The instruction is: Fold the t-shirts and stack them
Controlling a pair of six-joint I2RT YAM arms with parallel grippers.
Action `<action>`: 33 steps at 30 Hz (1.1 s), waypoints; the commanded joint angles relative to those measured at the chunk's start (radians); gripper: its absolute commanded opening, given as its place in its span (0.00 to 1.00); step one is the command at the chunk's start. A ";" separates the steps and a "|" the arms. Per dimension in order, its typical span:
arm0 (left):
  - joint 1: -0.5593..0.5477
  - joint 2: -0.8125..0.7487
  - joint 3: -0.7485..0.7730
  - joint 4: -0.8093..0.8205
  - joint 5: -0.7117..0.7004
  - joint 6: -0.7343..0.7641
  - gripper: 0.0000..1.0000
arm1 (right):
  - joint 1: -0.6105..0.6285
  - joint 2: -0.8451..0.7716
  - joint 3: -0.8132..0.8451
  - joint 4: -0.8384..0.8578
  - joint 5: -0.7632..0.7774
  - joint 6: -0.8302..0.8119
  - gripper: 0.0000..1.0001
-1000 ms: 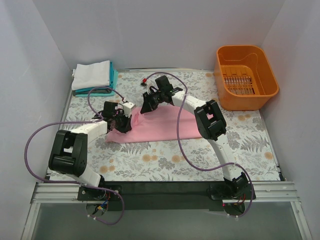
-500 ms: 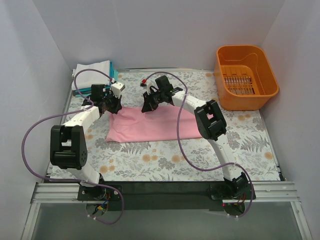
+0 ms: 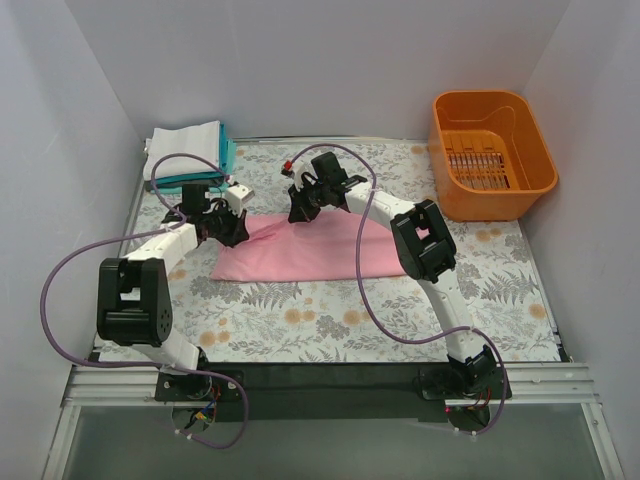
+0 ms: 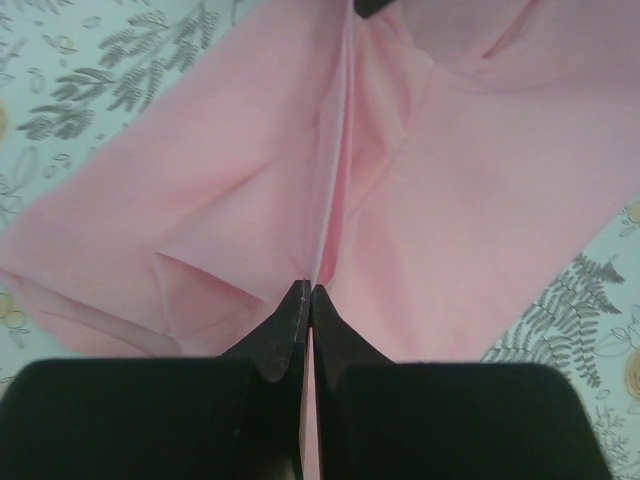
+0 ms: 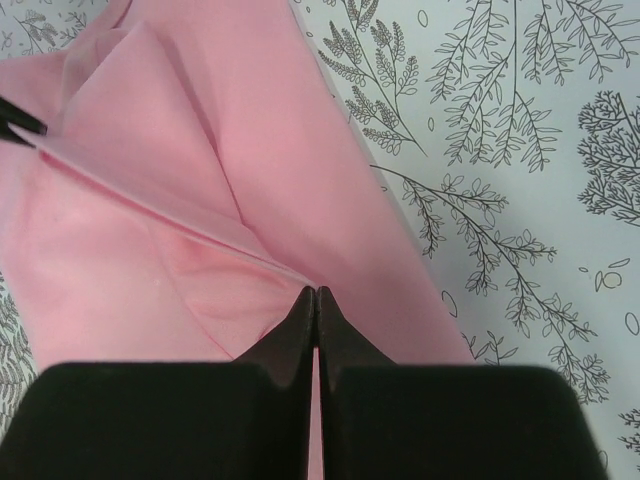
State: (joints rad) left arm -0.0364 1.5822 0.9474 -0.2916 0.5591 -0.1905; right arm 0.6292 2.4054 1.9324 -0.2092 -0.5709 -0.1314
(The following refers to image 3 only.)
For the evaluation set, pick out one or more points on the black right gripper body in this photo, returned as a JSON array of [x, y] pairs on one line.
[[304, 201]]

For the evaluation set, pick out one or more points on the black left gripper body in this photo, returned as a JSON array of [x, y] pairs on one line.
[[230, 226]]

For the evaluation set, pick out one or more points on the pink t shirt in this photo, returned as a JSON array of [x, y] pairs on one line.
[[278, 251]]

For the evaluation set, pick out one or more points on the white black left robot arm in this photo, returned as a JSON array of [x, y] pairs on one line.
[[134, 307]]

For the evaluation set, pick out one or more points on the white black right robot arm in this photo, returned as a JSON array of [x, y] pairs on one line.
[[426, 252]]

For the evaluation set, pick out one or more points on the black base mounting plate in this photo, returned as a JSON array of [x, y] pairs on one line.
[[336, 391]]

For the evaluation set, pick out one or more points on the orange plastic basket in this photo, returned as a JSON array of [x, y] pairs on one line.
[[489, 158]]

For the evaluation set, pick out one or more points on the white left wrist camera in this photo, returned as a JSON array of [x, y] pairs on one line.
[[238, 196]]

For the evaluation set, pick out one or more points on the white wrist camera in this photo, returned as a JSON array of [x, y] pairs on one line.
[[238, 196], [295, 171]]

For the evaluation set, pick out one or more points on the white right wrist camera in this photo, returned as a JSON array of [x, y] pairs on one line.
[[295, 171]]

